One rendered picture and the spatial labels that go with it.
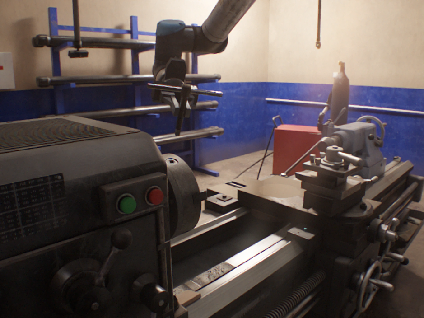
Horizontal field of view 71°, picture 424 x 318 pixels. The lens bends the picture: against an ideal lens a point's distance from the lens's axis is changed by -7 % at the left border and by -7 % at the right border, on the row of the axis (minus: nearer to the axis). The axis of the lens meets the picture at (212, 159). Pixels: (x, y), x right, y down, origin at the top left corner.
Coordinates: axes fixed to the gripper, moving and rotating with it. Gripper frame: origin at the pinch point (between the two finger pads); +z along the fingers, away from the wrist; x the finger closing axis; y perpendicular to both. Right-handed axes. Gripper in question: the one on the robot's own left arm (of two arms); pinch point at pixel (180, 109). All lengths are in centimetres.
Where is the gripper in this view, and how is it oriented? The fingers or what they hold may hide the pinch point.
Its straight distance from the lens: 85.4
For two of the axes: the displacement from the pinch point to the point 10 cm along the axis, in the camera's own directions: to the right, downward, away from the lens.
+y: -2.4, 8.3, 5.0
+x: -9.4, -0.6, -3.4
